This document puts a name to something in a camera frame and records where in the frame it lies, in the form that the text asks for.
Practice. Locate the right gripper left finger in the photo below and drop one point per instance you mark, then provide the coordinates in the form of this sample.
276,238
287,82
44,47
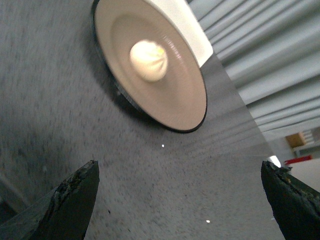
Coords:
62,214

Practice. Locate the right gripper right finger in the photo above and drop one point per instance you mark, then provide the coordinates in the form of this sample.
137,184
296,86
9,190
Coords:
295,205

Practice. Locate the white steamed bun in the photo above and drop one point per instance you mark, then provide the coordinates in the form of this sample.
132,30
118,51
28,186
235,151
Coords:
149,59

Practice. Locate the beige plate with black rim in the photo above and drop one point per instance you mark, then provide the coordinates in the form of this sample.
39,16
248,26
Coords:
179,100

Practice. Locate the white rectangular tray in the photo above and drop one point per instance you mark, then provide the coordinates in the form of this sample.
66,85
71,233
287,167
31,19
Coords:
179,13

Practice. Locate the brown cardboard box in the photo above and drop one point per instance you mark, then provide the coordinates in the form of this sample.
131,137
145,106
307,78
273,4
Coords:
296,140

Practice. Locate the grey pleated curtain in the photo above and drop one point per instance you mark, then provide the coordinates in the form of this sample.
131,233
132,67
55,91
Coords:
270,50

